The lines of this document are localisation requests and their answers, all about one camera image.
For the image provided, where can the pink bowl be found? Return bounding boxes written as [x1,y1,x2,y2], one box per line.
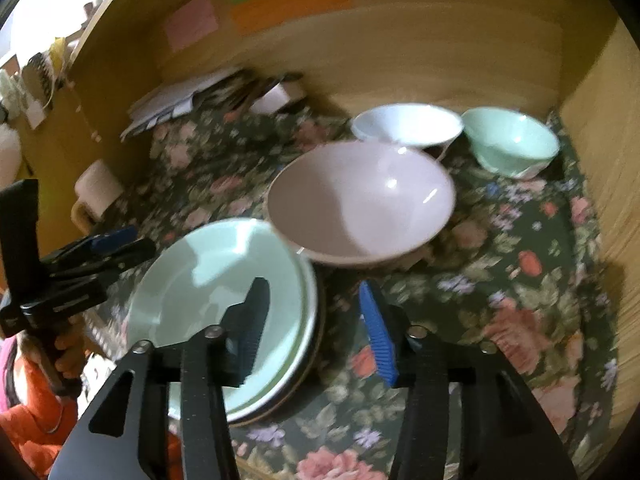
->
[266,141,457,267]

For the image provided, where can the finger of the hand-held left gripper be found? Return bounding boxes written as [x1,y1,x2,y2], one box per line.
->
[50,226,138,266]
[47,237,157,281]

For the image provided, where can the stack of white papers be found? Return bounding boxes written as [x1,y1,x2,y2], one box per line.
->
[120,67,251,141]

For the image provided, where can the person's left hand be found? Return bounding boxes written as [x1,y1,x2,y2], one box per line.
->
[22,322,91,396]

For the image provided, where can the stack of books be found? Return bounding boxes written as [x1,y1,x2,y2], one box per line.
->
[200,72,306,111]

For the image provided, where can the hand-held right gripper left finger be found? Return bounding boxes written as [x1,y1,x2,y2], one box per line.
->
[47,276,271,480]

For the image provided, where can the white fluffy headband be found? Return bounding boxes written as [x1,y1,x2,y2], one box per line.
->
[0,67,23,121]

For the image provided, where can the white bowl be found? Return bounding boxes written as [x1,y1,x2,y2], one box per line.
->
[350,103,465,149]

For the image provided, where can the orange sticky note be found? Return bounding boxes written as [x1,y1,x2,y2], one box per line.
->
[231,0,353,36]

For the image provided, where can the yellow headband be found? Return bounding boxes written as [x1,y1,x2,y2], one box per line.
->
[50,35,76,76]

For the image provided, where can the floral tablecloth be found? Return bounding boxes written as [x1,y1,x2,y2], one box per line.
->
[85,105,621,480]

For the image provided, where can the green bowl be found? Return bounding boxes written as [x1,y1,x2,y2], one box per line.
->
[461,107,561,180]

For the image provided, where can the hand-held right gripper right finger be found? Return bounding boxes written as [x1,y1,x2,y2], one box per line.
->
[359,280,568,480]

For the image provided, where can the white plate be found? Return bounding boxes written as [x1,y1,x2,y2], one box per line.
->
[225,255,321,423]

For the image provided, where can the white fluffy puff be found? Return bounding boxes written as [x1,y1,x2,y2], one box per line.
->
[0,125,23,186]

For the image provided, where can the pale pink tape roll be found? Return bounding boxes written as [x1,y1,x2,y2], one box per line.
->
[250,82,306,116]

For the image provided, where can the green plate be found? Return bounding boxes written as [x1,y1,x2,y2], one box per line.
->
[122,219,318,423]

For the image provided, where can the pink sticky note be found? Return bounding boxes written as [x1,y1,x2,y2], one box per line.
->
[164,0,219,52]

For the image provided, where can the black white patterned headband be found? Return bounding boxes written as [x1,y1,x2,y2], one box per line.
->
[25,52,57,111]

